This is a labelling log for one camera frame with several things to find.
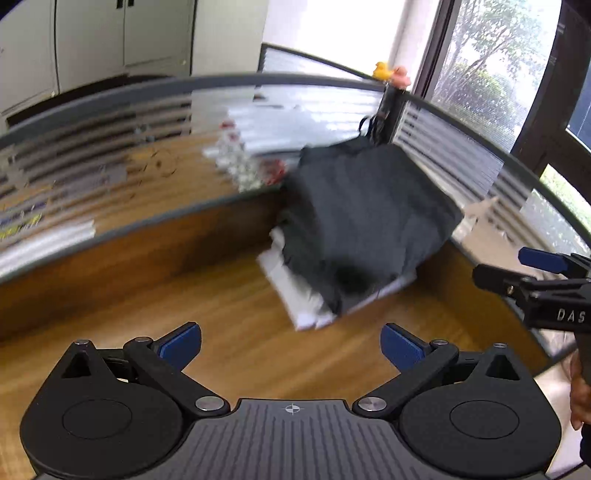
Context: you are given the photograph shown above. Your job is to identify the window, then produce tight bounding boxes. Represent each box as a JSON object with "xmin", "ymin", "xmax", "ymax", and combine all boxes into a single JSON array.
[{"xmin": 416, "ymin": 0, "xmax": 591, "ymax": 259}]

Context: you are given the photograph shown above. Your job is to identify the beige cardboard piece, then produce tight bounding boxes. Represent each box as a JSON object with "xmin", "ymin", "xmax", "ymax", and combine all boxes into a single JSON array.
[{"xmin": 462, "ymin": 196, "xmax": 527, "ymax": 259}]

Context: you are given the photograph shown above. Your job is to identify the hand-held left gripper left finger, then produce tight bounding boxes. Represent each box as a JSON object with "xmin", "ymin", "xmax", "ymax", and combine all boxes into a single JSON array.
[{"xmin": 61, "ymin": 323, "xmax": 230, "ymax": 417}]

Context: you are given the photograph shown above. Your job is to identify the person's right hand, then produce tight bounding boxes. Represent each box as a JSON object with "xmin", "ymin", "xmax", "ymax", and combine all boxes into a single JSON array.
[{"xmin": 570, "ymin": 355, "xmax": 591, "ymax": 430}]

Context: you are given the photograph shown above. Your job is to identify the black hanging bag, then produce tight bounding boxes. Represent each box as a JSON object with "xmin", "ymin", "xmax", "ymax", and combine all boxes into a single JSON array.
[{"xmin": 359, "ymin": 85, "xmax": 407, "ymax": 145}]

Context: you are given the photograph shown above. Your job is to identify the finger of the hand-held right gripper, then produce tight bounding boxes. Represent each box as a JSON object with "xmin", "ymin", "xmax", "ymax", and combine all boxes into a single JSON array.
[
  {"xmin": 472, "ymin": 264, "xmax": 543, "ymax": 301},
  {"xmin": 518, "ymin": 247, "xmax": 591, "ymax": 278}
]

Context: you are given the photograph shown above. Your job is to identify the dark grey pants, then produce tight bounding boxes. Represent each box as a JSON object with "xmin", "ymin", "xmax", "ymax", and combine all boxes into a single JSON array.
[{"xmin": 276, "ymin": 137, "xmax": 465, "ymax": 318}]

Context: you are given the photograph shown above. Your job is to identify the striped glass desk partition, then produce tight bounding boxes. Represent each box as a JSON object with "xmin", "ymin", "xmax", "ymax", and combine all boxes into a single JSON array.
[{"xmin": 0, "ymin": 74, "xmax": 591, "ymax": 296}]

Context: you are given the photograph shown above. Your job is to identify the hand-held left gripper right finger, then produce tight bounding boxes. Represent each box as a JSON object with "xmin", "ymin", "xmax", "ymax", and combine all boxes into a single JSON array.
[{"xmin": 352, "ymin": 324, "xmax": 522, "ymax": 418}]

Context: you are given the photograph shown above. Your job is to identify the white cabinet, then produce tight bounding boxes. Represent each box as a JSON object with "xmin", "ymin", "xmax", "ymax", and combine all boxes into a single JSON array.
[{"xmin": 0, "ymin": 0, "xmax": 269, "ymax": 116}]

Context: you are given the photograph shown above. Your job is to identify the white folded shirt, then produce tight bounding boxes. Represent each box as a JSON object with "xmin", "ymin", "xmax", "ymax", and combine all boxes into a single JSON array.
[{"xmin": 256, "ymin": 226, "xmax": 419, "ymax": 332}]

